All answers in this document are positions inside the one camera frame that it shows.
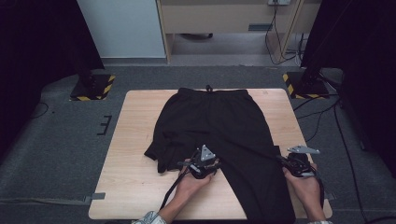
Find black stand pole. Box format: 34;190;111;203
78;60;97;91
299;40;326;91

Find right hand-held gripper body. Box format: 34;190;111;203
283;144;321;179

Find black hanging cables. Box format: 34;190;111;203
264;0;304;66

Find hand-held gripper cable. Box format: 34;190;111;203
312;172;326;209
159;169;191;211

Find black pants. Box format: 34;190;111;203
143;84;297;224

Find light wooden desk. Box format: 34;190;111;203
155;0;323;64

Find white cabinet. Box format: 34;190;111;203
76;0;166;59

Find right hand-held gripper cable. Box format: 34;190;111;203
312;172;326;209

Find black curtain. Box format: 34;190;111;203
0;0;106;157
300;0;396;178

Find long black floor cable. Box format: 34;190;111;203
333;102;396;224

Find thin black floor cable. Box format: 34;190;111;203
31;102;50;119

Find grey desk label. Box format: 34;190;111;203
247;22;274;32

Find striped black stand base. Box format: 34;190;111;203
282;71;331;101
69;74;117;102

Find left hand-held gripper cable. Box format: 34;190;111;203
159;169;191;211

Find person's left hand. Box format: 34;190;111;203
173;159;217;203

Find person's right hand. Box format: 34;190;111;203
282;161;323;214

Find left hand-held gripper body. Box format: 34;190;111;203
177;144;219;180

